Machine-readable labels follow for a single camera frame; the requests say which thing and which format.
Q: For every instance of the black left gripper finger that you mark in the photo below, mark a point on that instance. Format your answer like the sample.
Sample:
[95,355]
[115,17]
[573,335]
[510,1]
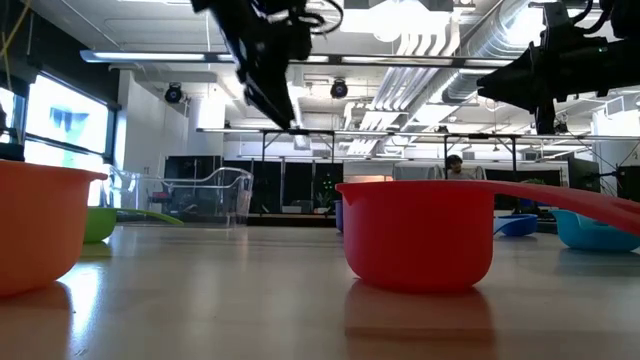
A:
[272,102]

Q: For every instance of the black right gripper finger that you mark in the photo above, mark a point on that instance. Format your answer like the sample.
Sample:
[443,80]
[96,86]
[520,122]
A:
[515,97]
[517,72]

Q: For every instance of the small blue plastic measuring cup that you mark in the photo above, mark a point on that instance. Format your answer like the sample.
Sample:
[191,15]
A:
[520,226]

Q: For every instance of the light blue plastic measuring cup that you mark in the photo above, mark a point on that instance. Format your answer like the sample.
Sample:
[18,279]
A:
[590,235]

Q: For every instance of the red plastic measuring cup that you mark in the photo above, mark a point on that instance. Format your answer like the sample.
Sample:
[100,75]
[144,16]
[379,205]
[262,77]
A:
[420,235]

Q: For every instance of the green plastic measuring cup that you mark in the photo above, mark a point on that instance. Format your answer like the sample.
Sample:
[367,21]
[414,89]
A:
[97,225]

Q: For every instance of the orange plastic measuring cup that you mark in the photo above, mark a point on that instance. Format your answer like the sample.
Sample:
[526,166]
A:
[35,225]

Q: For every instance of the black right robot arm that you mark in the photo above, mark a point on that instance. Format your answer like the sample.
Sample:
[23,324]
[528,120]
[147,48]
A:
[627,17]

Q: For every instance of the clear plastic basket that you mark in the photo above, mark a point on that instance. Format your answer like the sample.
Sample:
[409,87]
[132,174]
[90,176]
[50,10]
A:
[242,192]

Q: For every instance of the black round ceiling spotlight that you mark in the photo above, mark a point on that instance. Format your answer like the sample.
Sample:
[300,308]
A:
[173,93]
[339,89]

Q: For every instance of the green potted plant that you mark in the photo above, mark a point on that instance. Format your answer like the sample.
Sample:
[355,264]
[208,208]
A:
[534,181]

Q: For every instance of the person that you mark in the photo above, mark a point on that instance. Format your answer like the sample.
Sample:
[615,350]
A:
[456,167]

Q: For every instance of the black monitor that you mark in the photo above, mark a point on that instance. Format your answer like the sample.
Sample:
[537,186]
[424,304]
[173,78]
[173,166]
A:
[582,175]

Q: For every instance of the black cabinet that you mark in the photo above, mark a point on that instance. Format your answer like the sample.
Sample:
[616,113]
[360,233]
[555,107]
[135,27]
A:
[180,162]

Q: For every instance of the long ceiling light bar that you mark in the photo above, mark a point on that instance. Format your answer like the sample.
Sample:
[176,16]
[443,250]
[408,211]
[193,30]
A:
[150,56]

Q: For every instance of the black equipment box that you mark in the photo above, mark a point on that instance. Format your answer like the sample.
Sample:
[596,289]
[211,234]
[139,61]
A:
[630,182]

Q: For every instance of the glowing orange panel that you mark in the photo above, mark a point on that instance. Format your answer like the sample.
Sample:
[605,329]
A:
[370,178]

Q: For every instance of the grey cloth cover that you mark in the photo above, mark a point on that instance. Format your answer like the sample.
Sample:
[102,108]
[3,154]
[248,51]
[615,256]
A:
[415,172]

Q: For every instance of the large bright window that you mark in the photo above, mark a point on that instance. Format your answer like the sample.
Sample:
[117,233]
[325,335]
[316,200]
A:
[65,115]

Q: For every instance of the narrow bright window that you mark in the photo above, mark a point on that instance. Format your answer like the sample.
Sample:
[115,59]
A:
[6,110]

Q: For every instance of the silver ventilation duct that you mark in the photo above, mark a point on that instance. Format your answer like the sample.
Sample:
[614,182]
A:
[480,50]

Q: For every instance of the black metal table frame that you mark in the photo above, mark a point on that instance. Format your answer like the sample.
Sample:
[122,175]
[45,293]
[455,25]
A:
[320,132]
[480,135]

